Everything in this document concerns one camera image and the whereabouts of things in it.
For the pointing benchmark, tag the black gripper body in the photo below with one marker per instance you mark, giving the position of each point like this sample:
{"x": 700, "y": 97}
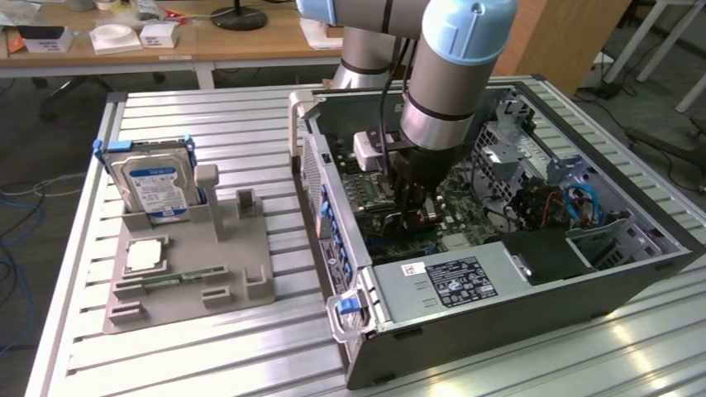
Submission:
{"x": 427, "y": 167}

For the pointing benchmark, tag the low-profile graphics card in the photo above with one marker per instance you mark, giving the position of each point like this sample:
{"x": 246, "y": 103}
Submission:
{"x": 386, "y": 227}

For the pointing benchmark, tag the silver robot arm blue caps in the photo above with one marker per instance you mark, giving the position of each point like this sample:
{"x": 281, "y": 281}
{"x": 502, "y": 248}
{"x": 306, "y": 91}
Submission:
{"x": 453, "y": 82}

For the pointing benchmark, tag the CPU socket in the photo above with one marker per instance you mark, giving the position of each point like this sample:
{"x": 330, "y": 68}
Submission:
{"x": 381, "y": 190}

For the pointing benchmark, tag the green motherboard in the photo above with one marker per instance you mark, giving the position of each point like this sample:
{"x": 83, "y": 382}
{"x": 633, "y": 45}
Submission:
{"x": 469, "y": 207}

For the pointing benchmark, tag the silver chipset heatsink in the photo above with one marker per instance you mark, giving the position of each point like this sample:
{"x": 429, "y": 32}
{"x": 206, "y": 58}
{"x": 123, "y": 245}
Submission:
{"x": 457, "y": 242}

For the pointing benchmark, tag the perforated metal drive cage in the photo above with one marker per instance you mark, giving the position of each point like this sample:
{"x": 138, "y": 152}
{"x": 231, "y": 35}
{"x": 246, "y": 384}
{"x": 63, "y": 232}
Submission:
{"x": 507, "y": 165}

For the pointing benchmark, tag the grey power supply unit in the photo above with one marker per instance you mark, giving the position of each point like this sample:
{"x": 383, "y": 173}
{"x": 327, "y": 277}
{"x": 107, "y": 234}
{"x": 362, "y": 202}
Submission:
{"x": 469, "y": 285}

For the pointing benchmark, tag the black plastic shroud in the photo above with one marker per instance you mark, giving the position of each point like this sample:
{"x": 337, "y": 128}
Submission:
{"x": 546, "y": 256}

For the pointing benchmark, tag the blue case latch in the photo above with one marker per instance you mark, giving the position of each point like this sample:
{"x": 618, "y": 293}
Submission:
{"x": 347, "y": 307}

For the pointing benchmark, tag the open black PC case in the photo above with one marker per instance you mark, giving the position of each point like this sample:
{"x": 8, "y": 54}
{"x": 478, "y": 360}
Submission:
{"x": 497, "y": 331}

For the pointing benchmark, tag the silver disk bay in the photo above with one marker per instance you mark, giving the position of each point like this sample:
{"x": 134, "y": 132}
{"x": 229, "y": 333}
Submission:
{"x": 618, "y": 244}

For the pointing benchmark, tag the black floor adapter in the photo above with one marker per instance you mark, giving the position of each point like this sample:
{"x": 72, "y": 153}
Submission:
{"x": 606, "y": 91}

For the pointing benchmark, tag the white paper stack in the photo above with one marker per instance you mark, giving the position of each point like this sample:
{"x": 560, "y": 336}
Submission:
{"x": 319, "y": 35}

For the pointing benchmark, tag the wooden cabinet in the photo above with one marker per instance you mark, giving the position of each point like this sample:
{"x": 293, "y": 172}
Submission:
{"x": 557, "y": 41}

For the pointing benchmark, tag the grey plastic parts rack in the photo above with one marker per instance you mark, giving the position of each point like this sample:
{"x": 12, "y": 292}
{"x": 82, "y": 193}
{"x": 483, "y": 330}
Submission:
{"x": 187, "y": 256}

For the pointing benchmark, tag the wooden desk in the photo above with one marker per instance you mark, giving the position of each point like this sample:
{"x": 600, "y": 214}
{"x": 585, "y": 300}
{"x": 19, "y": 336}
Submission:
{"x": 249, "y": 41}

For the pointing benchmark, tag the hard disk blue label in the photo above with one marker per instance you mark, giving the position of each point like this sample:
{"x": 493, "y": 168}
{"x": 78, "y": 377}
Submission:
{"x": 151, "y": 186}

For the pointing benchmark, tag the green RAM stick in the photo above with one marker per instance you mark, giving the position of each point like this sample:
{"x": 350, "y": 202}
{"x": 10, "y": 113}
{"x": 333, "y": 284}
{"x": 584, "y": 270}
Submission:
{"x": 166, "y": 282}

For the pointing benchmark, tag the silver CPU chip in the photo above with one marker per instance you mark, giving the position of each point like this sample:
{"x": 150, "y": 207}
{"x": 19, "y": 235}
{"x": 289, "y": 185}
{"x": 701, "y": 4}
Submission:
{"x": 142, "y": 256}

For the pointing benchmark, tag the black round lamp base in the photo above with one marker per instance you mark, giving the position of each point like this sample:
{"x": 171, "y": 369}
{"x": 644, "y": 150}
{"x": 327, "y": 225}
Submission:
{"x": 239, "y": 18}

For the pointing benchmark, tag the blue disk caddy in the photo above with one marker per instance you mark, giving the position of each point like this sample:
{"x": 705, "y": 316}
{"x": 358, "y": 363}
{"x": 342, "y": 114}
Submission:
{"x": 116, "y": 146}

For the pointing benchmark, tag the small white labelled box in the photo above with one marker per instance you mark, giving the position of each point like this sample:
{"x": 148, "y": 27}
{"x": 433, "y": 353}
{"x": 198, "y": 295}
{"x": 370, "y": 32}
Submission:
{"x": 160, "y": 35}

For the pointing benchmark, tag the white round holder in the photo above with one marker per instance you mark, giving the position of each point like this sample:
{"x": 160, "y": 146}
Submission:
{"x": 116, "y": 39}

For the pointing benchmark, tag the white box black top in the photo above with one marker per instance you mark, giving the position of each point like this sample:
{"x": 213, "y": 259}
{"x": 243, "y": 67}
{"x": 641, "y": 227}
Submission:
{"x": 47, "y": 41}

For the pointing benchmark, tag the orange card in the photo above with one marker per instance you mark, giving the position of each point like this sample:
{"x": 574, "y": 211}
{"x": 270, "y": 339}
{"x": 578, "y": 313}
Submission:
{"x": 18, "y": 45}

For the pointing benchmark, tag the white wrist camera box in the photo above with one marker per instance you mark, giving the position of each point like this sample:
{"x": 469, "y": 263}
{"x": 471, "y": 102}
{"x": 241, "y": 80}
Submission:
{"x": 369, "y": 151}

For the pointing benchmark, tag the white table frame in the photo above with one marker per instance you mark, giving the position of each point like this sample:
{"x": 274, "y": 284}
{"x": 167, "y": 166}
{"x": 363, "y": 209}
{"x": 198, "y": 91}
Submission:
{"x": 630, "y": 51}

